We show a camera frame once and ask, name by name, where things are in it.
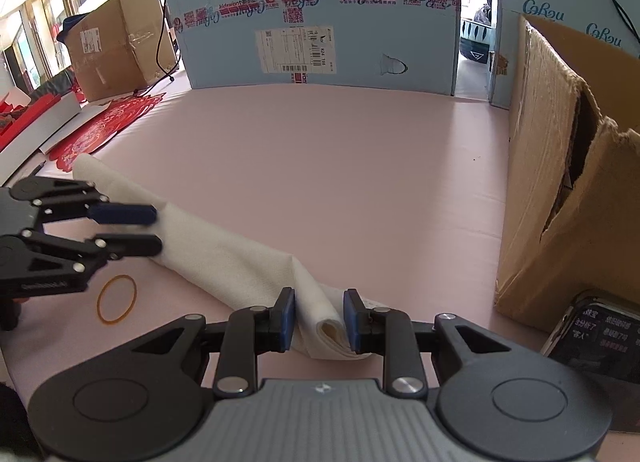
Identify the brown sealed cardboard box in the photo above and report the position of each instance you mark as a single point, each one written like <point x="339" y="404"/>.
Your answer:
<point x="120" y="47"/>

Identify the white flat cardboard sheet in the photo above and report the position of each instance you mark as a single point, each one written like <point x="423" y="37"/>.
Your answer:
<point x="43" y="126"/>

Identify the open brown cardboard box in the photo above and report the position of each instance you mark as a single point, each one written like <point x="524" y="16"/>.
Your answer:
<point x="572" y="195"/>

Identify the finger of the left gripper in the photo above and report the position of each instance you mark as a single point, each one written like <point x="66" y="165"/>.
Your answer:
<point x="123" y="214"/>
<point x="117" y="246"/>

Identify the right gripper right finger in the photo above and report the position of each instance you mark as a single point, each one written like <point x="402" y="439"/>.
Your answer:
<point x="392" y="335"/>

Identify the black smartphone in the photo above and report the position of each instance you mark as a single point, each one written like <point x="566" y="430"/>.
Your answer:
<point x="599" y="335"/>

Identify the white cloth shopping bag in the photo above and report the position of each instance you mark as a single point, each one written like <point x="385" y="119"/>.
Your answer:
<point x="231" y="268"/>

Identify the large blue cardboard box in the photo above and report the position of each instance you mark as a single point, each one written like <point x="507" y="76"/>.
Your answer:
<point x="393" y="44"/>

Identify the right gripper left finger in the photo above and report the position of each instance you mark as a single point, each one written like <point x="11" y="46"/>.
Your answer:
<point x="247" y="334"/>

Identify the orange rubber band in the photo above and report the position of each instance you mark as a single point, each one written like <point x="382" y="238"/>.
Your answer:
<point x="116" y="299"/>

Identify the red gift boxes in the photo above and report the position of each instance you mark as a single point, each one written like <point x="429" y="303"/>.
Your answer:
<point x="18" y="111"/>

